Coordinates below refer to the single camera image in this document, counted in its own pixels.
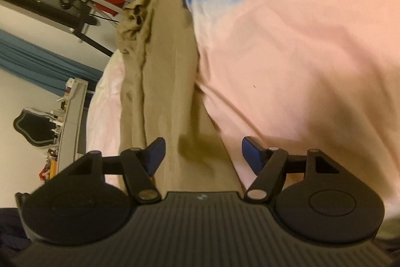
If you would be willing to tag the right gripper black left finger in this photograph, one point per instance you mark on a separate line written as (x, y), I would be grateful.
(136, 166)

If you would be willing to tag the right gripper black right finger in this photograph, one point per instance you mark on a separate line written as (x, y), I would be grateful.
(270, 165)

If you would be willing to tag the beige garment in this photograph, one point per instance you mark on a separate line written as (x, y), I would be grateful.
(159, 98)

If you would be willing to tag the white shelf with clutter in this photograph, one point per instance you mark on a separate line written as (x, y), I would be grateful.
(68, 122)

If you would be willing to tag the pastel tie-dye duvet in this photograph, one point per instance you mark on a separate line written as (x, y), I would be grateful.
(295, 74)

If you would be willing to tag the teal curtain left window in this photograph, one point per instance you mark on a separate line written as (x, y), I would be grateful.
(41, 67)

